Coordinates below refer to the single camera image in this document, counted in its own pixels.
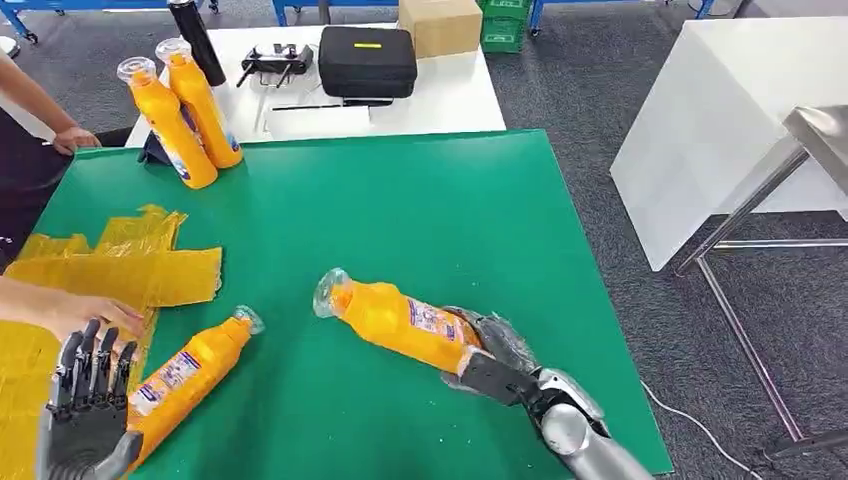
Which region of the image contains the green table mat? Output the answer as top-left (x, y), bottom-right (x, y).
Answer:
top-left (29, 129), bottom-right (674, 480)

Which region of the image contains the person's hand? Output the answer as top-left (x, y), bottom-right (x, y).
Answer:
top-left (49, 294), bottom-right (147, 352)
top-left (52, 125), bottom-right (102, 157)

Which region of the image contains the black cylinder roll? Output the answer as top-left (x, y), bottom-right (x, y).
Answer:
top-left (166, 0), bottom-right (227, 87)

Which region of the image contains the blue metal frame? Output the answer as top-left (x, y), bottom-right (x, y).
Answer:
top-left (0, 0), bottom-right (220, 42)
top-left (271, 0), bottom-right (717, 33)

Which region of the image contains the orange drink bottle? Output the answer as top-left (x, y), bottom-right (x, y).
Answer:
top-left (117, 56), bottom-right (219, 191)
top-left (155, 37), bottom-right (244, 170)
top-left (312, 268), bottom-right (488, 377)
top-left (125, 305), bottom-right (266, 472)

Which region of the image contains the black carry case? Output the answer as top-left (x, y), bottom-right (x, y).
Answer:
top-left (317, 26), bottom-right (419, 99)

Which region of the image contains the brown cardboard box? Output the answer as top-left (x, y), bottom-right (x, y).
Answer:
top-left (397, 0), bottom-right (484, 60)

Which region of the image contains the steel bench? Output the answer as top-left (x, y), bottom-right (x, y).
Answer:
top-left (672, 104), bottom-right (848, 458)

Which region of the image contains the green plastic crate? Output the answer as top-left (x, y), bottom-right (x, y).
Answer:
top-left (478, 0), bottom-right (533, 54)

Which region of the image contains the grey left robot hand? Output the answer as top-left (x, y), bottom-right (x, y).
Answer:
top-left (36, 319), bottom-right (144, 480)

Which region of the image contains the navy blue folder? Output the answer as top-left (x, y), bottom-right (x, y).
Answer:
top-left (137, 131), bottom-right (175, 166)

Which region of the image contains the large white board table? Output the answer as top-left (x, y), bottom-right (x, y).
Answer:
top-left (609, 16), bottom-right (848, 273)

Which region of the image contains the yellow sheet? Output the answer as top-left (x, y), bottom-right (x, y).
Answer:
top-left (0, 203), bottom-right (224, 480)

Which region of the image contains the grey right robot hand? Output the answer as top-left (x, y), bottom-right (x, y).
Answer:
top-left (440, 305), bottom-right (551, 407)

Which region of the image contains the person's right hand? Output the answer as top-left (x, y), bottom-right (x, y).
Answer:
top-left (49, 294), bottom-right (147, 352)

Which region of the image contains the white floor cable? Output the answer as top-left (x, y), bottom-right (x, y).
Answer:
top-left (639, 380), bottom-right (760, 478)

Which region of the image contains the person's left hand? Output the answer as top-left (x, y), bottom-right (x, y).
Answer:
top-left (52, 125), bottom-right (102, 157)

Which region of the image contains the person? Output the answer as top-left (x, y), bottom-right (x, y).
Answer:
top-left (0, 109), bottom-right (134, 273)

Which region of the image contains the thin black pen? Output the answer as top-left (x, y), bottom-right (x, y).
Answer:
top-left (271, 98), bottom-right (394, 111)

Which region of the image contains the black remote controller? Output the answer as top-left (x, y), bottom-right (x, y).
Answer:
top-left (235, 42), bottom-right (315, 89)

